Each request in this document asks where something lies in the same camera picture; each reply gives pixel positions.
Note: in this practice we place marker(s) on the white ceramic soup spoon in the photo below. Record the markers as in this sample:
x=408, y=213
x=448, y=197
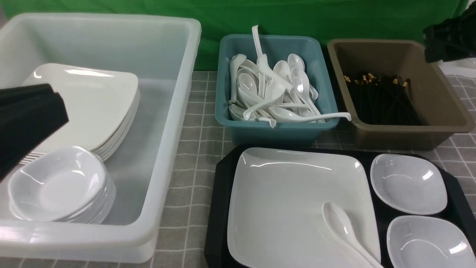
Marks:
x=339, y=223

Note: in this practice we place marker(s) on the small white bowl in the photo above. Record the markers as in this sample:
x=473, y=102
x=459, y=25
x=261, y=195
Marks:
x=427, y=242
x=408, y=184

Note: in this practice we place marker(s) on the brown plastic chopstick bin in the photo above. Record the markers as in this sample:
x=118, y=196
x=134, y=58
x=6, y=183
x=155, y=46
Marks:
x=431, y=94

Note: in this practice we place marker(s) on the black plastic serving tray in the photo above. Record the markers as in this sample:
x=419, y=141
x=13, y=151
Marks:
x=216, y=251

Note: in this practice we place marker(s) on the pile of white spoons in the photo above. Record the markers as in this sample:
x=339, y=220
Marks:
x=283, y=93

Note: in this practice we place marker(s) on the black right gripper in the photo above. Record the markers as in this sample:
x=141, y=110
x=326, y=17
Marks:
x=453, y=39

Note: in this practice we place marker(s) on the stack of small white bowls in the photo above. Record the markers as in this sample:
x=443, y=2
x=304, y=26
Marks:
x=69, y=185

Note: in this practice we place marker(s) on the stack of white square plates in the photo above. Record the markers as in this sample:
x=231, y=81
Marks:
x=96, y=102

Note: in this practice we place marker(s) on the pile of black chopsticks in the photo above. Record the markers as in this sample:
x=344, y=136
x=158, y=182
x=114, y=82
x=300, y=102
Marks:
x=382, y=99

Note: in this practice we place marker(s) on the teal plastic spoon bin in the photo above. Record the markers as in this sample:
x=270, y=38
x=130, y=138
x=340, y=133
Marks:
x=276, y=47

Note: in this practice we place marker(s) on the green backdrop cloth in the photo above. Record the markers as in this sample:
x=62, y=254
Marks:
x=322, y=20

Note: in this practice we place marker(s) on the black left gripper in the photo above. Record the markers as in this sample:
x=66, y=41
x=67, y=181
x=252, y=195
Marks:
x=28, y=116

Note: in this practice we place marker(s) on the large white square plate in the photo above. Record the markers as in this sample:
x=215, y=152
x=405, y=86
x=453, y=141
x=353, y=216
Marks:
x=275, y=216

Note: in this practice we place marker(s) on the large translucent white tub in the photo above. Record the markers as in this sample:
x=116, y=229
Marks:
x=161, y=52

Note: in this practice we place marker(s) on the grey checked tablecloth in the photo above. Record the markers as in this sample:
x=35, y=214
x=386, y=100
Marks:
x=203, y=143

